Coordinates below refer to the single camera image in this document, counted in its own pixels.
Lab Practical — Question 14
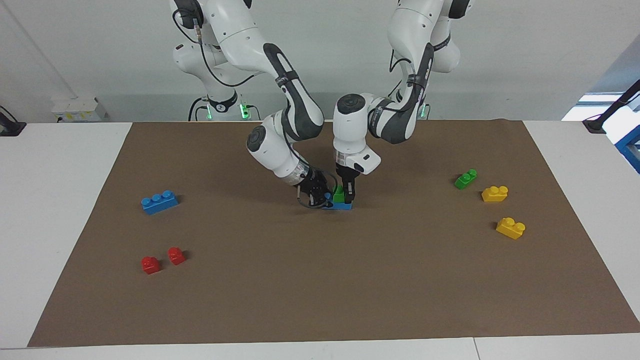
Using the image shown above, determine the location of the blue metal frame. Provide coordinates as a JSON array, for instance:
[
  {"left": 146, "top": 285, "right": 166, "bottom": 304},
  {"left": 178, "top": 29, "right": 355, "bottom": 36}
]
[{"left": 614, "top": 107, "right": 640, "bottom": 175}]

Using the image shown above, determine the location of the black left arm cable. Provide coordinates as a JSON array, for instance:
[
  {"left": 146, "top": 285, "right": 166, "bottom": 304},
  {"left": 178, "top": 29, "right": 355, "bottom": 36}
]
[{"left": 367, "top": 45, "right": 426, "bottom": 131}]

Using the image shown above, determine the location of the white power box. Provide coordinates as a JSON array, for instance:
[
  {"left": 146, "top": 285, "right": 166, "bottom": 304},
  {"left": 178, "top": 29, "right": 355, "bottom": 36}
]
[{"left": 51, "top": 97, "right": 108, "bottom": 123}]

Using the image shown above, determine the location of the black table clamp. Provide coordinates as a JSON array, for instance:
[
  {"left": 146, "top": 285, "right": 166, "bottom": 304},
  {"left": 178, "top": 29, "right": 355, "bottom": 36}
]
[{"left": 0, "top": 106, "right": 27, "bottom": 137}]

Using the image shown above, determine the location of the black right base cable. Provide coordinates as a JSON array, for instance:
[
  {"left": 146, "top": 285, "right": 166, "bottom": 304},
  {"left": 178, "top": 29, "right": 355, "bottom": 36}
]
[{"left": 188, "top": 97, "right": 209, "bottom": 122}]

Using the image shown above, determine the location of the brown paper table mat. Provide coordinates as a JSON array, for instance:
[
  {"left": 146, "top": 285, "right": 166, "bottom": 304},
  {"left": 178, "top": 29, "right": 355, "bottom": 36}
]
[{"left": 27, "top": 119, "right": 640, "bottom": 348}]

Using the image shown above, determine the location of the blue three-stud toy brick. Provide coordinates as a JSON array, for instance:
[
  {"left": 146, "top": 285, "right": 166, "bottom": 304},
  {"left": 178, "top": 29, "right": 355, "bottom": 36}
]
[
  {"left": 141, "top": 190, "right": 179, "bottom": 216},
  {"left": 322, "top": 192, "right": 353, "bottom": 211}
]

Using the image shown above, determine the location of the yellow two-stud toy brick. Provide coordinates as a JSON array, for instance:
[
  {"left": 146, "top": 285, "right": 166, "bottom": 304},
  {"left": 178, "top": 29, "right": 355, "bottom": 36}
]
[
  {"left": 481, "top": 185, "right": 509, "bottom": 203},
  {"left": 495, "top": 216, "right": 527, "bottom": 241}
]

